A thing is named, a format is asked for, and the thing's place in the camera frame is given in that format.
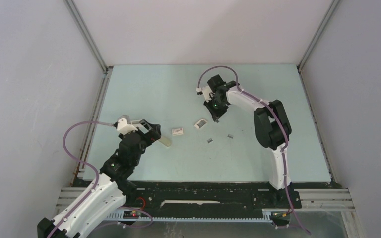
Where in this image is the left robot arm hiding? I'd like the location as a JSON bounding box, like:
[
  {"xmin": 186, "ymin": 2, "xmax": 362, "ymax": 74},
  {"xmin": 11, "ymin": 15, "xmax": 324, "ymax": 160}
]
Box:
[{"xmin": 37, "ymin": 115, "xmax": 162, "ymax": 238}]

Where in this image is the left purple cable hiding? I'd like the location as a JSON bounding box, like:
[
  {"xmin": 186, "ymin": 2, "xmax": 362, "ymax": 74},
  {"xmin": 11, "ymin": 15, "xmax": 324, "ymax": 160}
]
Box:
[{"xmin": 46, "ymin": 120, "xmax": 153, "ymax": 238}]

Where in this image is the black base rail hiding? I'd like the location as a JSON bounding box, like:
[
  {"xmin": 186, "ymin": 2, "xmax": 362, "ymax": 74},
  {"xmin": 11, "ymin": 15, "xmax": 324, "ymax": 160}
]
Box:
[{"xmin": 125, "ymin": 181, "xmax": 302, "ymax": 220}]

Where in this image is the staple tray box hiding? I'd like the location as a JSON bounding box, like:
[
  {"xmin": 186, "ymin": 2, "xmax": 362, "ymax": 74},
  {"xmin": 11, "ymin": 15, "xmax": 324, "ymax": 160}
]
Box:
[{"xmin": 194, "ymin": 118, "xmax": 208, "ymax": 129}]

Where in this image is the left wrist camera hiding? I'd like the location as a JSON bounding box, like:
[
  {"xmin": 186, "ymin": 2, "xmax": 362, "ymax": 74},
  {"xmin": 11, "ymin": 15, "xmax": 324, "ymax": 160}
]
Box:
[{"xmin": 113, "ymin": 115, "xmax": 138, "ymax": 135}]

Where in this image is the left aluminium frame post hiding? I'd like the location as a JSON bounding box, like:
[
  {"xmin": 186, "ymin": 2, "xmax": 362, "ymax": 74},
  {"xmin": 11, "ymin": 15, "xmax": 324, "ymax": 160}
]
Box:
[{"xmin": 64, "ymin": 0, "xmax": 109, "ymax": 74}]

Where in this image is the right aluminium frame post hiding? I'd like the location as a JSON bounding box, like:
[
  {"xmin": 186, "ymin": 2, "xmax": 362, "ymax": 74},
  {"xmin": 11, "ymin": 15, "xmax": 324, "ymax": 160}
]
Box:
[{"xmin": 297, "ymin": 0, "xmax": 342, "ymax": 72}]

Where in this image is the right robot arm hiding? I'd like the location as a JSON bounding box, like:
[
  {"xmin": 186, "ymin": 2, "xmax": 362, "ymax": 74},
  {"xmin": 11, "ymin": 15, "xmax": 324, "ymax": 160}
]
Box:
[{"xmin": 196, "ymin": 75, "xmax": 292, "ymax": 207}]

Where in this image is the aluminium frame post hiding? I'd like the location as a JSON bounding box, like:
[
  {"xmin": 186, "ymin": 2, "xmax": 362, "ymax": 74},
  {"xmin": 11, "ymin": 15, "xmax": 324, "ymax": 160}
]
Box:
[
  {"xmin": 297, "ymin": 0, "xmax": 342, "ymax": 72},
  {"xmin": 64, "ymin": 0, "xmax": 109, "ymax": 74}
]

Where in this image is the white staple box sleeve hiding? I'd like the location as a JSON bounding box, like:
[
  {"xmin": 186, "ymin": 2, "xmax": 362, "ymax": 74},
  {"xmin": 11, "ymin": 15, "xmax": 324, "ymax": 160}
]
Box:
[{"xmin": 171, "ymin": 128, "xmax": 184, "ymax": 136}]

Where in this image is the olive green stapler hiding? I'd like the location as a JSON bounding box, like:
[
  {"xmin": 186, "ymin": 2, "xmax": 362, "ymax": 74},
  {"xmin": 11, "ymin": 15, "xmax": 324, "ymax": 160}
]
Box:
[{"xmin": 158, "ymin": 136, "xmax": 172, "ymax": 147}]

